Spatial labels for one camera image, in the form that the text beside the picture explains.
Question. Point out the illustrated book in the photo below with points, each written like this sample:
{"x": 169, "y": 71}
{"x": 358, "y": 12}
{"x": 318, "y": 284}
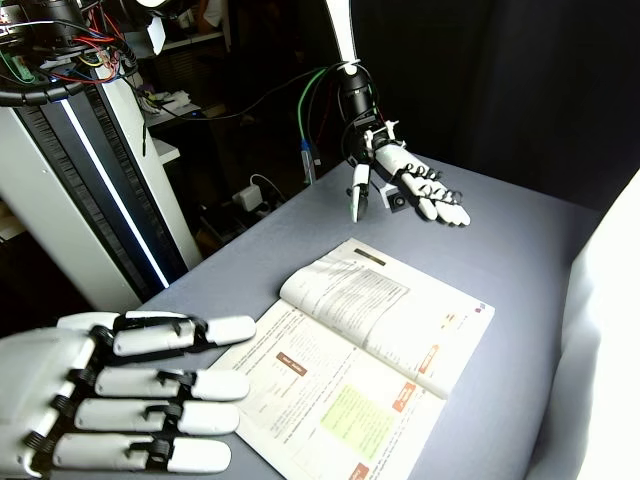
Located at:
{"x": 360, "y": 350}

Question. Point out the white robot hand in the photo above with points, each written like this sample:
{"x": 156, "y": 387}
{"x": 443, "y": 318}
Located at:
{"x": 392, "y": 160}
{"x": 40, "y": 375}

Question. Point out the white side desk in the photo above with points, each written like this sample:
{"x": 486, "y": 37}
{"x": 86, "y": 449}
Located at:
{"x": 167, "y": 150}

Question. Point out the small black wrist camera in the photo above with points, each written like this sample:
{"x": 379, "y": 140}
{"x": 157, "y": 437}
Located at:
{"x": 398, "y": 201}

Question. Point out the white paper tag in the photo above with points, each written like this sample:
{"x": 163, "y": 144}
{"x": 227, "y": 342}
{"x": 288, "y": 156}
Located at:
{"x": 156, "y": 35}

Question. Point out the black backdrop curtain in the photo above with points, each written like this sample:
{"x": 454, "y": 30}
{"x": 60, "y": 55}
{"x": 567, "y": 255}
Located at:
{"x": 500, "y": 75}

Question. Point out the grey table cloth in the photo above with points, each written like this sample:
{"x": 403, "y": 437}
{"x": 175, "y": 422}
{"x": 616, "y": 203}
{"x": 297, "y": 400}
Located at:
{"x": 225, "y": 280}

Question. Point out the white items on shelf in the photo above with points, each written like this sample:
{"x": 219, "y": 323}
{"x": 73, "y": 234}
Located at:
{"x": 167, "y": 100}

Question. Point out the white curtain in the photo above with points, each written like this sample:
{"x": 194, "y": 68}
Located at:
{"x": 610, "y": 350}

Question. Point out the white power adapter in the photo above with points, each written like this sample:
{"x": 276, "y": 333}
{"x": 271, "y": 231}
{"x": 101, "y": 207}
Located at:
{"x": 248, "y": 196}

